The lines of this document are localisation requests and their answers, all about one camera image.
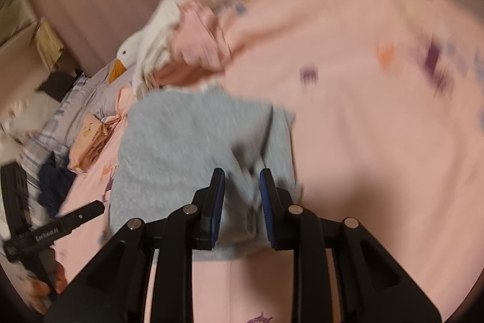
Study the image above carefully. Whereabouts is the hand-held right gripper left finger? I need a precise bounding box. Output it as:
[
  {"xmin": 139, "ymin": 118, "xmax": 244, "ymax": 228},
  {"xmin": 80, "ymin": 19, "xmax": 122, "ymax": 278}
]
[{"xmin": 43, "ymin": 168, "xmax": 226, "ymax": 323}]

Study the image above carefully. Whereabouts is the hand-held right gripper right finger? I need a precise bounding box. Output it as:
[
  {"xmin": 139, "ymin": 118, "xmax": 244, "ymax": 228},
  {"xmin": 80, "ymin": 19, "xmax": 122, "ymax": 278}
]
[{"xmin": 259, "ymin": 169, "xmax": 443, "ymax": 323}]

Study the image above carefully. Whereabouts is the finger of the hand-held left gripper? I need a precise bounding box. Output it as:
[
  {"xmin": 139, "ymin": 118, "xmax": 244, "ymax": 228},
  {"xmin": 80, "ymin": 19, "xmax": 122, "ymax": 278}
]
[{"xmin": 57, "ymin": 200, "xmax": 106, "ymax": 236}]

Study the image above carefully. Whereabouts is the grey sweater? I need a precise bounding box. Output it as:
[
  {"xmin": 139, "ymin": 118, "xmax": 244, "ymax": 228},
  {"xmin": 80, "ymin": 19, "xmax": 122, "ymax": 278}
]
[{"xmin": 109, "ymin": 86, "xmax": 303, "ymax": 260}]

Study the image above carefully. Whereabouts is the pile of pink clothes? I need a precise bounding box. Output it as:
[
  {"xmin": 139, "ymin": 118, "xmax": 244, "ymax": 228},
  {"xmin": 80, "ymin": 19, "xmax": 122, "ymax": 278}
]
[{"xmin": 149, "ymin": 0, "xmax": 244, "ymax": 89}]

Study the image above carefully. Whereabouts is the person's left hand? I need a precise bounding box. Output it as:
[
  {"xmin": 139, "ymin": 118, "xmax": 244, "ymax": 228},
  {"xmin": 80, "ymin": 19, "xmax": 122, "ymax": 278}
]
[{"xmin": 23, "ymin": 262, "xmax": 69, "ymax": 305}]

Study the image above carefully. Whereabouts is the navy cloth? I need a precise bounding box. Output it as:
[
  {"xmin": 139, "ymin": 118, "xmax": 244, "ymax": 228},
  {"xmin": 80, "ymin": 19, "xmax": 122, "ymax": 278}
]
[{"xmin": 37, "ymin": 152, "xmax": 78, "ymax": 212}]

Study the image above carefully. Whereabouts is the peach packet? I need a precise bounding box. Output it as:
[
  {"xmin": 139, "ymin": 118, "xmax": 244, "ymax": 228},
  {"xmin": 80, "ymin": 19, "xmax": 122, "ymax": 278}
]
[{"xmin": 68, "ymin": 113, "xmax": 115, "ymax": 173}]

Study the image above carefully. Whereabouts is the white fluffy cloth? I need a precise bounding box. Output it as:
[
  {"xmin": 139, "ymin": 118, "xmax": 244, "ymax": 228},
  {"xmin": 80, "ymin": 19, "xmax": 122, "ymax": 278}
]
[{"xmin": 0, "ymin": 94, "xmax": 59, "ymax": 165}]

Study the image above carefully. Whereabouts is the plaid pillow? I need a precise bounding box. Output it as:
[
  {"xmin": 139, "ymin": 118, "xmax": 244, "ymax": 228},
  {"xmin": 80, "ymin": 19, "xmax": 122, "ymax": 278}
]
[{"xmin": 19, "ymin": 75, "xmax": 127, "ymax": 221}]

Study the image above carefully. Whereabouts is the black object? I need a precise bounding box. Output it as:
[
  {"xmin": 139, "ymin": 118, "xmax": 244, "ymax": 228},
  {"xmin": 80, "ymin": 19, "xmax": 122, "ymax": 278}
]
[{"xmin": 40, "ymin": 70, "xmax": 86, "ymax": 101}]

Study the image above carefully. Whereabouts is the pink printed bedsheet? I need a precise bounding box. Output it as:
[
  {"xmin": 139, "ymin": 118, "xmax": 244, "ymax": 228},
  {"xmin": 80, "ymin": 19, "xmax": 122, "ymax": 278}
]
[{"xmin": 53, "ymin": 0, "xmax": 484, "ymax": 323}]

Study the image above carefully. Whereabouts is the cardboard box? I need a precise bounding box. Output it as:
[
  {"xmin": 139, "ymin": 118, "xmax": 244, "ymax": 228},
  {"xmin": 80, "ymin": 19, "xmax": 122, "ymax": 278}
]
[{"xmin": 0, "ymin": 0, "xmax": 67, "ymax": 81}]

